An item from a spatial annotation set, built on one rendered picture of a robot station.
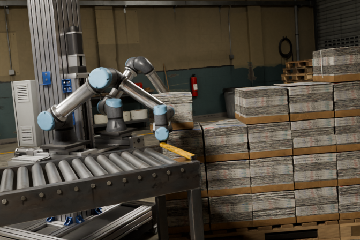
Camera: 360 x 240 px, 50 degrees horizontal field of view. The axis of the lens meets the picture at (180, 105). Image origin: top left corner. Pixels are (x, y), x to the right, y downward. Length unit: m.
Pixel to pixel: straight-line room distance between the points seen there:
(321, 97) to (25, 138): 2.05
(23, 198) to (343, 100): 2.02
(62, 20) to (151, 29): 6.76
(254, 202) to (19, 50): 7.07
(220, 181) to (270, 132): 0.46
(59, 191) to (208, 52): 8.62
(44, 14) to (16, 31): 6.18
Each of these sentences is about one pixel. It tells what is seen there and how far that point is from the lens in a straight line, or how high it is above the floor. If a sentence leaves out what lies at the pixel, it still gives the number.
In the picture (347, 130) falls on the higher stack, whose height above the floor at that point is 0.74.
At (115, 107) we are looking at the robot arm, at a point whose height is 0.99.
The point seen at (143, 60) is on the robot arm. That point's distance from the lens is 2.99.
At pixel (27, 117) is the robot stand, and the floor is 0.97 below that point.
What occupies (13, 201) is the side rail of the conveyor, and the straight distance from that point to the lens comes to 1.61.
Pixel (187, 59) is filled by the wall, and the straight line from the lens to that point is 9.73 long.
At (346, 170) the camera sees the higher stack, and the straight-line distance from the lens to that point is 2.83.
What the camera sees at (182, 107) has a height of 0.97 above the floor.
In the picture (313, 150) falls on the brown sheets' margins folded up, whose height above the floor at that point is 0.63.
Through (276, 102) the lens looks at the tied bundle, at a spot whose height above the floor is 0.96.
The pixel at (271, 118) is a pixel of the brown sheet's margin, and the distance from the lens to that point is 2.59.
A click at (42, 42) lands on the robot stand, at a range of 2.82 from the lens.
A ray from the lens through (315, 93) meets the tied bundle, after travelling 2.68.
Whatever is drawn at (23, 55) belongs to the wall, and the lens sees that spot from 8.92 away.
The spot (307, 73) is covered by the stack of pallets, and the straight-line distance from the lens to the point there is 8.79.
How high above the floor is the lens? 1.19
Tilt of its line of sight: 5 degrees down
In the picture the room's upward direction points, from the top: 4 degrees counter-clockwise
